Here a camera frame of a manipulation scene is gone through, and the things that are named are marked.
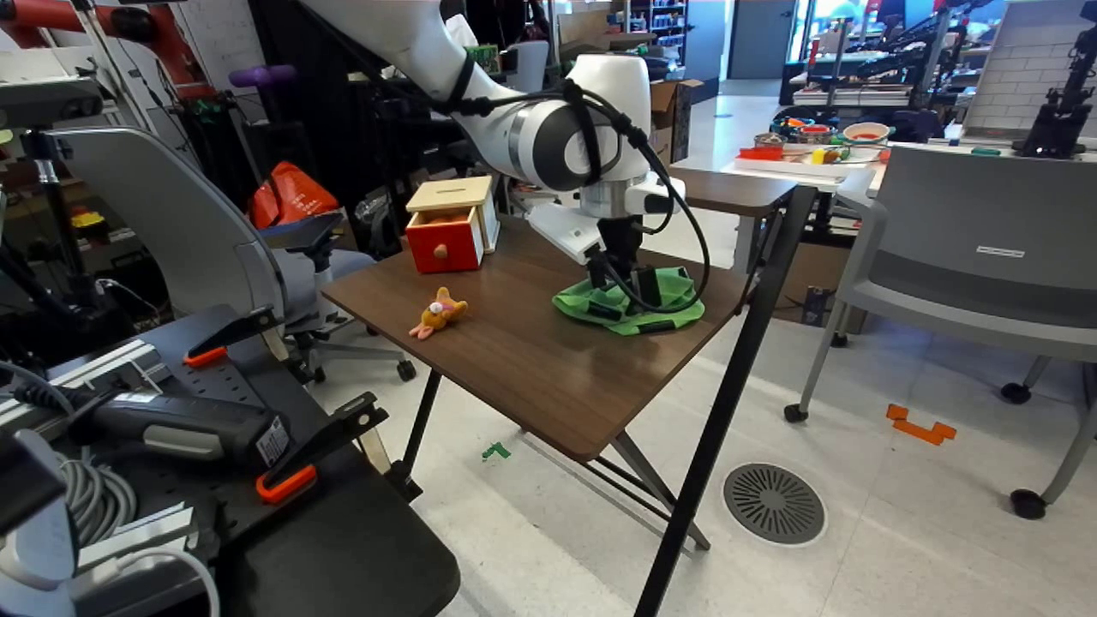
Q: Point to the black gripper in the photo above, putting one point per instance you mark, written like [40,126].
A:
[620,243]

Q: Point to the green cloth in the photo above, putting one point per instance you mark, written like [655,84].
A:
[640,322]

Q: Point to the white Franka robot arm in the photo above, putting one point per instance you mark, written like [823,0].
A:
[516,138]

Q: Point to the brown desk with shelf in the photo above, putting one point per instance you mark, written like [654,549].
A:
[731,379]

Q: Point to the brown raised desk shelf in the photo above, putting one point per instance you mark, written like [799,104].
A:
[742,189]

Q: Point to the cardboard box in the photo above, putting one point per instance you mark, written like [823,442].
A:
[669,122]

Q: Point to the red wooden drawer box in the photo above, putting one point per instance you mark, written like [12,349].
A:
[445,243]

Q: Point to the orange plush toy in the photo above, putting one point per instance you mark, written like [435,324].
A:
[436,315]

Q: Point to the orange toy block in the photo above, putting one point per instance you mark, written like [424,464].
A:
[761,149]

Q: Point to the round floor drain grate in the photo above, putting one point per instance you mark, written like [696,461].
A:
[772,507]

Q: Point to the pale bowl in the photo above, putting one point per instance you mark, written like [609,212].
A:
[868,131]

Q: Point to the orange floor tape mark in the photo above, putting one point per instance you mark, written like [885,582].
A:
[918,426]

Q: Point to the orange bag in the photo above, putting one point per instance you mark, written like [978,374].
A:
[293,194]

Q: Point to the grey chair with castors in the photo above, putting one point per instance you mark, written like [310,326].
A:
[983,227]

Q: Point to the black clamp with orange grip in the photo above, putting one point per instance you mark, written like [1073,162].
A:
[206,354]
[291,482]

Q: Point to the white perforated board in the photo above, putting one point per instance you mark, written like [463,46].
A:
[1022,74]

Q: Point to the grey office swivel chair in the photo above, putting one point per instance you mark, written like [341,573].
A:
[174,216]

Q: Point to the black and grey handheld device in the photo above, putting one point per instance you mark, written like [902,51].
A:
[182,426]

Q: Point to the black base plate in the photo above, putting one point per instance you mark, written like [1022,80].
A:
[345,549]

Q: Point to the black camera stand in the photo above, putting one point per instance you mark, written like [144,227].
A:
[1058,115]

